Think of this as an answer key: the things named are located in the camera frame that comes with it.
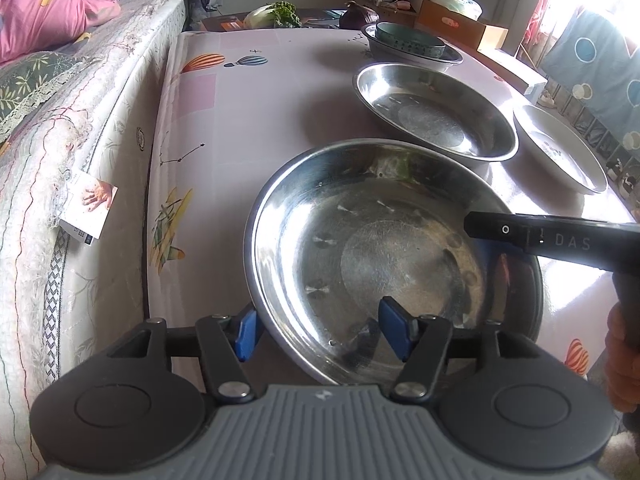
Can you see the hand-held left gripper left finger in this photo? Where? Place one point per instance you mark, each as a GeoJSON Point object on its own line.
{"type": "Point", "coordinates": [246, 335]}

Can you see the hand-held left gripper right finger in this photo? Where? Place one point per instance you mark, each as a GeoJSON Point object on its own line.
{"type": "Point", "coordinates": [395, 327]}

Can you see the white ceramic plate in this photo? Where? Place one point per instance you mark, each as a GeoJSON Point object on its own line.
{"type": "Point", "coordinates": [560, 150]}

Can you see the large stainless steel bowl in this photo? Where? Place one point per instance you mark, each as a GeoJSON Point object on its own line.
{"type": "Point", "coordinates": [350, 230]}

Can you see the shallow stainless steel pan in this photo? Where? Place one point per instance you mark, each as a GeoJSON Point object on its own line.
{"type": "Point", "coordinates": [435, 110]}

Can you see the small stainless steel bowl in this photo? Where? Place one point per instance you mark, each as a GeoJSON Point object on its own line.
{"type": "Point", "coordinates": [450, 57]}

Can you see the teal ceramic bowl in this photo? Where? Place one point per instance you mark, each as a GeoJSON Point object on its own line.
{"type": "Point", "coordinates": [410, 39]}

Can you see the person's right hand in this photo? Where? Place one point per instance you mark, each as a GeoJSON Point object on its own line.
{"type": "Point", "coordinates": [625, 370]}

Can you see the blue towel with circles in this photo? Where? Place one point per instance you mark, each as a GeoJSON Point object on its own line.
{"type": "Point", "coordinates": [595, 70]}

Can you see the mattress paper tag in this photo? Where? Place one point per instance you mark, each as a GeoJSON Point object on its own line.
{"type": "Point", "coordinates": [90, 207]}

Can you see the pink floral garment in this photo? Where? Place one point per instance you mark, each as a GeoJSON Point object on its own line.
{"type": "Point", "coordinates": [542, 15]}

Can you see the pink printed tablecloth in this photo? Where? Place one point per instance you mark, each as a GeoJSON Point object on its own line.
{"type": "Point", "coordinates": [300, 105]}

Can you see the orange cardboard box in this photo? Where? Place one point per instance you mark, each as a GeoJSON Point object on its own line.
{"type": "Point", "coordinates": [460, 27]}

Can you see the white plastic bag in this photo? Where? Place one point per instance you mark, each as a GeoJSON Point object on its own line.
{"type": "Point", "coordinates": [455, 2]}

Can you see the white quilted mattress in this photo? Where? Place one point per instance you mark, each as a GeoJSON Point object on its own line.
{"type": "Point", "coordinates": [75, 125]}

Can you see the purple cabbage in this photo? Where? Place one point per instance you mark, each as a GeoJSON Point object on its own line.
{"type": "Point", "coordinates": [357, 16]}

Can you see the napa cabbage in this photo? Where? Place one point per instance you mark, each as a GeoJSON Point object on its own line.
{"type": "Point", "coordinates": [272, 16]}

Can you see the green leaf patterned pillow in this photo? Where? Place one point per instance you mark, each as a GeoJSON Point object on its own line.
{"type": "Point", "coordinates": [35, 90]}

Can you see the pink quilt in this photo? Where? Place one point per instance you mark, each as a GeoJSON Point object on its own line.
{"type": "Point", "coordinates": [45, 10]}

